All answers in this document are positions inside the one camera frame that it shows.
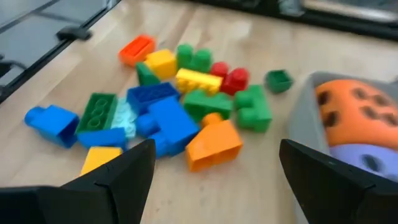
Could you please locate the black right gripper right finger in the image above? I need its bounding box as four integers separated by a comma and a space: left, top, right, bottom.
279, 138, 398, 224

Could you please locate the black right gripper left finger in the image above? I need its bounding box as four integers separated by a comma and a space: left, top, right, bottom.
0, 138, 157, 224

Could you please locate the purple foam die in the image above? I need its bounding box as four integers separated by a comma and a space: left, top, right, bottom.
328, 142, 398, 184

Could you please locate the yellow single-stud brick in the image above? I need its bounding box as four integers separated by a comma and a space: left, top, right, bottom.
80, 146, 124, 177
144, 49, 178, 80

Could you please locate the blue single-stud brick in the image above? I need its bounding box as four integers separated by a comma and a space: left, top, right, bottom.
76, 126, 129, 151
24, 105, 81, 149

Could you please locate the orange foam die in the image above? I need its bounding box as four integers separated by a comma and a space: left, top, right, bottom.
315, 78, 398, 149

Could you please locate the light grey plastic bin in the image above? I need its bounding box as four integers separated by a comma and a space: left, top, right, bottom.
287, 70, 398, 224

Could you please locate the light cyan brick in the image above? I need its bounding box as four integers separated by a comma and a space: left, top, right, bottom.
111, 98, 137, 139

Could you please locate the long dark green brick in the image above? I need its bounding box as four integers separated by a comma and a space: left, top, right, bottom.
75, 92, 119, 134

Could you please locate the large blue stepped brick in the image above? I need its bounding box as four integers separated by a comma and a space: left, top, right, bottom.
136, 95, 200, 159

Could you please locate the green two-stud brick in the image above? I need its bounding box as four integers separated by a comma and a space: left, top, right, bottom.
233, 84, 274, 134
182, 89, 234, 123
176, 43, 214, 74

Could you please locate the dark blue hollow brick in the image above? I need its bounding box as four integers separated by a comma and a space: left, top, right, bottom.
126, 82, 181, 116

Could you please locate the small dark green brick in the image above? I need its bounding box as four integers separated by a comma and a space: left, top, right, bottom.
264, 68, 294, 95

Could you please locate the orange single-stud brick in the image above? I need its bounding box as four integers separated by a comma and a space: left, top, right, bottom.
185, 112, 244, 173

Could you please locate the dark green two-hole brick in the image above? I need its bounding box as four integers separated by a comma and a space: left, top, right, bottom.
136, 61, 162, 87

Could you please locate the red two-stud brick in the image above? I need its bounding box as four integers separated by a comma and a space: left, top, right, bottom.
210, 61, 251, 96

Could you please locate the red-orange brick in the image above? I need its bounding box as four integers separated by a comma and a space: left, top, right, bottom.
118, 34, 156, 68

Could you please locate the long yellow studded brick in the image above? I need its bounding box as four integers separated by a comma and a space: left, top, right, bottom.
175, 67, 224, 96

